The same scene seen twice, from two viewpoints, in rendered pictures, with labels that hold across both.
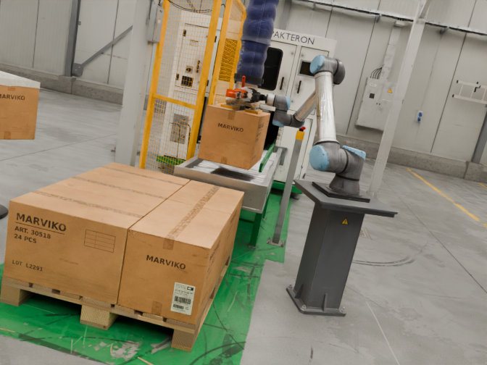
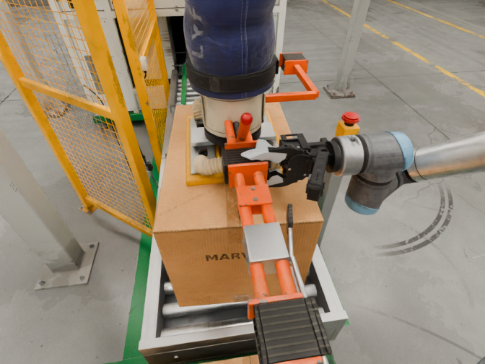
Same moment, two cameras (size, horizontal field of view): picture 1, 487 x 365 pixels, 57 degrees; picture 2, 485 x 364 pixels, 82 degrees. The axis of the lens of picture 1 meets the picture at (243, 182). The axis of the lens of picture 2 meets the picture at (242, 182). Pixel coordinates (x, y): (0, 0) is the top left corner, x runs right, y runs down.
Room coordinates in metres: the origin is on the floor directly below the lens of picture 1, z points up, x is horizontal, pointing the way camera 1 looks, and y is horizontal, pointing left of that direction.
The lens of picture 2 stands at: (2.85, 0.26, 1.60)
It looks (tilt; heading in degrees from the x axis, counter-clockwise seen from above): 43 degrees down; 347
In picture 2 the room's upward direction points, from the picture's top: straight up
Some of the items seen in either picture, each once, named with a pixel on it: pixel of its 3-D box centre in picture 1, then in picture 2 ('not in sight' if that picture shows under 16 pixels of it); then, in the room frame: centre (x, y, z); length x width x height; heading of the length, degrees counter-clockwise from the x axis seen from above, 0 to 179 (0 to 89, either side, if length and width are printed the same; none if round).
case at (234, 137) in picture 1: (235, 134); (234, 194); (3.55, 0.13, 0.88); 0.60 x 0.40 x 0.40; 172
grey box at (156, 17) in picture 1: (156, 24); not in sight; (4.02, 1.01, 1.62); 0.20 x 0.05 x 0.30; 175
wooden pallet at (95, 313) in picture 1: (138, 267); not in sight; (2.56, 0.53, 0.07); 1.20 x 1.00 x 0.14; 175
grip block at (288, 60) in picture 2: not in sight; (292, 63); (3.84, -0.16, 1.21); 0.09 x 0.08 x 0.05; 85
